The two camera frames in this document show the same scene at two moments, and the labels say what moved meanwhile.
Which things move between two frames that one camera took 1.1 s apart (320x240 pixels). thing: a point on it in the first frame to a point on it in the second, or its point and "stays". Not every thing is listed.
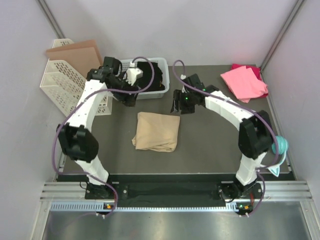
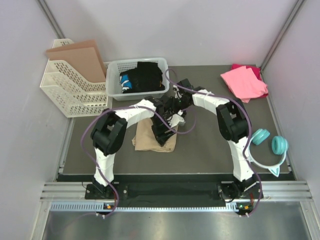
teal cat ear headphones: x=282 y=146 stays
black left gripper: x=129 y=100 to x=161 y=138
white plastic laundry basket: x=163 y=66 stays
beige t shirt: x=156 y=131 stays
